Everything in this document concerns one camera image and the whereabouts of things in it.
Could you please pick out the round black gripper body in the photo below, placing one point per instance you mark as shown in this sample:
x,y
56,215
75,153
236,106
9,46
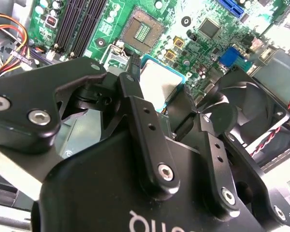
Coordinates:
x,y
99,193

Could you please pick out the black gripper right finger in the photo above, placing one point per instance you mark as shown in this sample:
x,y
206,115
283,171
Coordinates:
x,y
217,176

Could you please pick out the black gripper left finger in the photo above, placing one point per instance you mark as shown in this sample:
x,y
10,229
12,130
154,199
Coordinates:
x,y
21,91

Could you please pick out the silver topped CPU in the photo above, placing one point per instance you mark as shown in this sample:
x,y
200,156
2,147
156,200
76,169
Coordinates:
x,y
159,82

